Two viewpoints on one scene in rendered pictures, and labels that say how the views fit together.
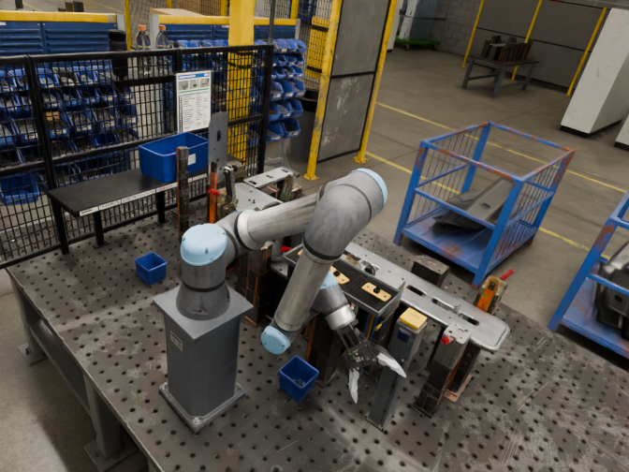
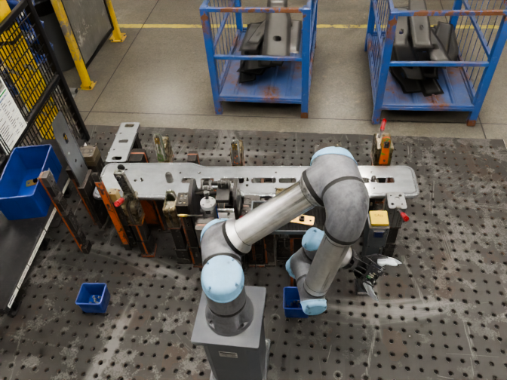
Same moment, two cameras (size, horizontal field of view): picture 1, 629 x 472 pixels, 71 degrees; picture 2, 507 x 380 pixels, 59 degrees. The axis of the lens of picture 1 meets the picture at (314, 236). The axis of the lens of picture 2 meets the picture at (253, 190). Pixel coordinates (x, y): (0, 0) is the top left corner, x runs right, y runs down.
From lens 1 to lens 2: 0.70 m
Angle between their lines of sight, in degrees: 25
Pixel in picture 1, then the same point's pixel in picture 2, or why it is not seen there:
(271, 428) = (308, 350)
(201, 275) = (238, 302)
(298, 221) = (293, 216)
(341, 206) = (355, 201)
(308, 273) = (340, 255)
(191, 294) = (231, 319)
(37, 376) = not seen: outside the picture
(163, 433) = not seen: outside the picture
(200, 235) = (218, 274)
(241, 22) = not seen: outside the picture
